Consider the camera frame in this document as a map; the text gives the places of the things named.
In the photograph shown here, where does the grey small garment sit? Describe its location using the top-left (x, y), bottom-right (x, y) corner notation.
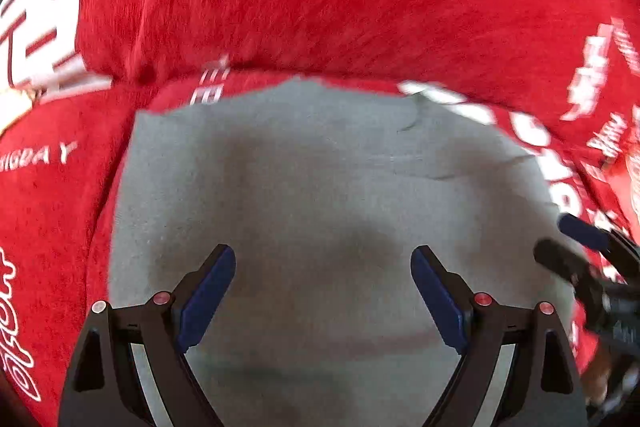
top-left (107, 81), bottom-right (573, 426)

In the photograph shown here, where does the red printed pillow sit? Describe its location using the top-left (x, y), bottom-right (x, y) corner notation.
top-left (1, 0), bottom-right (639, 143)

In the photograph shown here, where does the red printed bed cover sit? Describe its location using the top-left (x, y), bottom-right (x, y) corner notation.
top-left (1, 70), bottom-right (639, 426)

